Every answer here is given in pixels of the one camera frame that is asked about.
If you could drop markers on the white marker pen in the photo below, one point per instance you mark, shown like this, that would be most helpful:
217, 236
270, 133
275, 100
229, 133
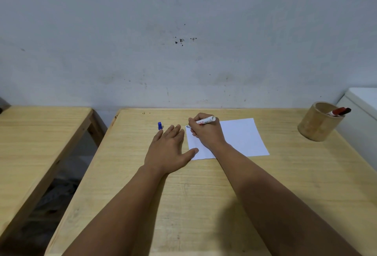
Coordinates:
207, 120

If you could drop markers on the person's left little finger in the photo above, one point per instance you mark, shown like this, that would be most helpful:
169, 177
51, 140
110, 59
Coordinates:
157, 137

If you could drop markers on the bamboo pen holder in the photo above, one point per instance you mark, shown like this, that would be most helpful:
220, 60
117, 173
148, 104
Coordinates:
318, 125

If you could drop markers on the person's left hand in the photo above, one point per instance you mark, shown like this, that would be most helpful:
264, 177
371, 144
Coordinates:
166, 154

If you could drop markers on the person's right hand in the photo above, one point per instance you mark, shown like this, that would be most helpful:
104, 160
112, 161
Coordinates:
209, 133

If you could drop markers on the person's right forearm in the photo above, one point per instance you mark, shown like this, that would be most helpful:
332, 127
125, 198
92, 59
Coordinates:
274, 205

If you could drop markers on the white cabinet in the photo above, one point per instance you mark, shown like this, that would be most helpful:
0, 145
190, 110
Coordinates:
359, 123

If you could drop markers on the red marker pen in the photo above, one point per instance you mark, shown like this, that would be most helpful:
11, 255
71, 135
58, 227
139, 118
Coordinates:
338, 112

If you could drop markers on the white paper sheet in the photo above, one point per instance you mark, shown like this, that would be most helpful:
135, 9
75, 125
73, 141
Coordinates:
241, 136

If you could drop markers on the person's left middle finger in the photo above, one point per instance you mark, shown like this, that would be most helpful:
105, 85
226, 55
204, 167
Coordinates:
172, 131

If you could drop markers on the wooden side table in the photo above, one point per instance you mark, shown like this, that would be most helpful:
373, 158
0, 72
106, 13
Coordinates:
38, 144

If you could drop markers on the person's left forearm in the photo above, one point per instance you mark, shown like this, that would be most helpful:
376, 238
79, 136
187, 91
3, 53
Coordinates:
123, 214

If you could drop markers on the blue marker cap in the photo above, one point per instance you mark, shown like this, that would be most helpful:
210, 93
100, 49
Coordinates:
160, 125

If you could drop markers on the person's left thumb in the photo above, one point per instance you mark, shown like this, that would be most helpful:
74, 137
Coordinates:
191, 153

